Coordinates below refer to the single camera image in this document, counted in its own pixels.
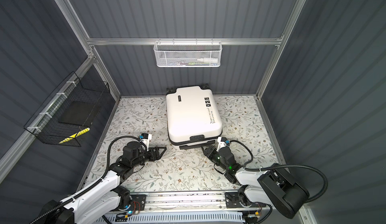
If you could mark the white vented panel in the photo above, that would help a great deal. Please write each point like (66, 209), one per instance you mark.
(223, 217)

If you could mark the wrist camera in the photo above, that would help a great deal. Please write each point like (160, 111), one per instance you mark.
(222, 143)
(145, 138)

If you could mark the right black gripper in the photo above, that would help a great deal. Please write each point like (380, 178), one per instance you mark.
(208, 150)

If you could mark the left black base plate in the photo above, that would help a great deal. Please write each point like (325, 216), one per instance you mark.
(131, 203)

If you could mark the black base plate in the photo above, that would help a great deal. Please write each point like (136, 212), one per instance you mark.
(131, 203)
(235, 200)

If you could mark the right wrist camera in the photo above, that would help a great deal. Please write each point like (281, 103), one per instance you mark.
(222, 143)

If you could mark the floral table mat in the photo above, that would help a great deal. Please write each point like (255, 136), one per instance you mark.
(184, 170)

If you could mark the white wire mesh basket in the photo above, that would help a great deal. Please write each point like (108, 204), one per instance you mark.
(185, 55)

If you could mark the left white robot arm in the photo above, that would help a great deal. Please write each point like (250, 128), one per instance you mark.
(106, 193)

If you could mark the yellow black striped label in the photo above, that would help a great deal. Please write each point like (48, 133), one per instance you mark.
(75, 135)

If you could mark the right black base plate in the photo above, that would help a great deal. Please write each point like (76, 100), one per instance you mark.
(235, 200)

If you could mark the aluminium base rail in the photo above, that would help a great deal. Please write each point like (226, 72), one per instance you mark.
(189, 200)

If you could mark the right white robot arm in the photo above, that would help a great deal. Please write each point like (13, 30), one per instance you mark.
(275, 187)

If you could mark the white hard-shell suitcase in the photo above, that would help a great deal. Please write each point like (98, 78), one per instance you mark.
(193, 119)

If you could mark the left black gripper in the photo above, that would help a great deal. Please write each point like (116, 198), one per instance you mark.
(158, 156)

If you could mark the black wire mesh basket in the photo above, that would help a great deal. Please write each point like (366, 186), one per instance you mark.
(71, 110)

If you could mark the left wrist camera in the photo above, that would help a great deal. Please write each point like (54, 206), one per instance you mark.
(145, 138)

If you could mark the white tube in basket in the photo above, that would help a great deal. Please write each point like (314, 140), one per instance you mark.
(208, 60)

